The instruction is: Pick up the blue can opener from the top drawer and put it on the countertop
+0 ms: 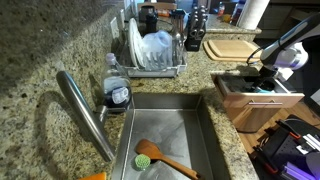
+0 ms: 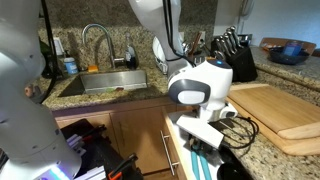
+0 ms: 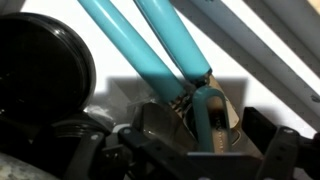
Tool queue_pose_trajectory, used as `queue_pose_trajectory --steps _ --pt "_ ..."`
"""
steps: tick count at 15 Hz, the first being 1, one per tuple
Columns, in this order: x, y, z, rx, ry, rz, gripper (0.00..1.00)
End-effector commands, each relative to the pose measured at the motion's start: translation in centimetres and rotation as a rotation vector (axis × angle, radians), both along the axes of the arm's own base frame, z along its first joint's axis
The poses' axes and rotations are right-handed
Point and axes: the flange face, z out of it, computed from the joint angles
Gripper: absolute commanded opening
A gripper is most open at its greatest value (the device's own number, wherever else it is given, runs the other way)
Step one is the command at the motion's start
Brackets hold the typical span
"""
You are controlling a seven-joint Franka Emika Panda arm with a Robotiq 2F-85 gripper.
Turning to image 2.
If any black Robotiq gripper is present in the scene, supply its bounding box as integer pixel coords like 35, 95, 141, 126
188, 133, 215, 154

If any black and orange clamp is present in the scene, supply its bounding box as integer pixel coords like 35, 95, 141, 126
107, 152, 139, 180
81, 124, 108, 141

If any clear dish soap bottle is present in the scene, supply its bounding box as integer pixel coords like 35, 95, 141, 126
123, 31, 140, 70

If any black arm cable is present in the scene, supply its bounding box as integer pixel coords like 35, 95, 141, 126
37, 0, 58, 104

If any wooden kitchen drawer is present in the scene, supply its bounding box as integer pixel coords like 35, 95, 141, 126
162, 106, 255, 180

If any white wall outlet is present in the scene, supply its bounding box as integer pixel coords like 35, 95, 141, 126
53, 36, 65, 57

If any orange sponge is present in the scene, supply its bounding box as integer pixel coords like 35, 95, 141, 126
87, 64, 100, 73

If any dark green bottle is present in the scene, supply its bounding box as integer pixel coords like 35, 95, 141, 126
38, 39, 54, 79

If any wooden base cabinet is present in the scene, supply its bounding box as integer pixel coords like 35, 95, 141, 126
54, 98, 172, 175

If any dish rack utensil holder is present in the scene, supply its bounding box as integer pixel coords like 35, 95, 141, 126
182, 31, 207, 66

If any blue handled can opener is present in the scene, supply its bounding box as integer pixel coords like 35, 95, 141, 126
190, 148, 213, 180

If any stainless steel sink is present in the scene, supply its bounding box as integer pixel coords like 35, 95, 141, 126
58, 68, 148, 98

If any black round plastic lid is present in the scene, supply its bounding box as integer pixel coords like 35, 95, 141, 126
216, 161, 249, 180

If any large wooden cutting board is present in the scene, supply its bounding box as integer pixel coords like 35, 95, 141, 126
233, 101, 320, 157

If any dark blue bowl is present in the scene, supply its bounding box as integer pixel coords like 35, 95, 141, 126
268, 39, 311, 65

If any small blue label container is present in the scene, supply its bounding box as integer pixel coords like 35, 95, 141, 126
63, 56, 79, 75

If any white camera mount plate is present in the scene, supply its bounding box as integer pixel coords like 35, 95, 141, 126
175, 114, 225, 150

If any white dinner plate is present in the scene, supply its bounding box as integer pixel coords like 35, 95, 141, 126
152, 35, 168, 65

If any small wooden cutting board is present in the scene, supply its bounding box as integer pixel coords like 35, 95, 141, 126
226, 83, 320, 140

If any steel drawer bar handle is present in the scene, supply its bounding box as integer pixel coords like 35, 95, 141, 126
159, 129, 180, 177

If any black knife block with knives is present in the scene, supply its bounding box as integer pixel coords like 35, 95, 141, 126
210, 25, 259, 83

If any steel kitchen faucet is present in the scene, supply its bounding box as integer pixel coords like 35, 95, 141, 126
81, 23, 126, 70

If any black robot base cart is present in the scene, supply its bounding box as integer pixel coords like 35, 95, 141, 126
61, 118, 144, 180

